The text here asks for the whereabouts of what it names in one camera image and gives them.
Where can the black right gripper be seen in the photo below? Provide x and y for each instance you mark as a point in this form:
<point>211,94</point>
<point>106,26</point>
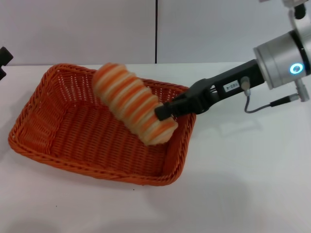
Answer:
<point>235,81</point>

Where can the striped orange toy bread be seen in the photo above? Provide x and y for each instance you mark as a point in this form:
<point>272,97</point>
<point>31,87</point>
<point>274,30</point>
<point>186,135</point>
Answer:
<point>131,104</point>

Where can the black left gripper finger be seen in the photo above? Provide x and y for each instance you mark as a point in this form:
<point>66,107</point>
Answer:
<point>5,57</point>

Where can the orange woven plastic basket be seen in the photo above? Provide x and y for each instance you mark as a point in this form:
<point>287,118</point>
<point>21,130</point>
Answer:
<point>73,136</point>

